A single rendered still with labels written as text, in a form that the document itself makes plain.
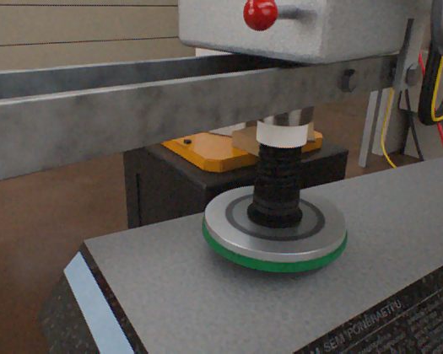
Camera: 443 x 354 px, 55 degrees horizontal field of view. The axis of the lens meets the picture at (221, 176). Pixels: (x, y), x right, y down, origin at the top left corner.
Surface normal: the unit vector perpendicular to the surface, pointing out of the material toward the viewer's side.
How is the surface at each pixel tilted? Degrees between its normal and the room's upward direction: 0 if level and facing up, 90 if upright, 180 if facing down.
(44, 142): 90
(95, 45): 90
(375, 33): 90
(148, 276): 0
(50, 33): 90
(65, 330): 45
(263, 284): 0
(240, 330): 0
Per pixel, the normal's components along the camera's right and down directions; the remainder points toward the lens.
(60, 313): -0.58, -0.51
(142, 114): 0.72, 0.29
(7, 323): 0.03, -0.91
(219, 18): -0.70, 0.27
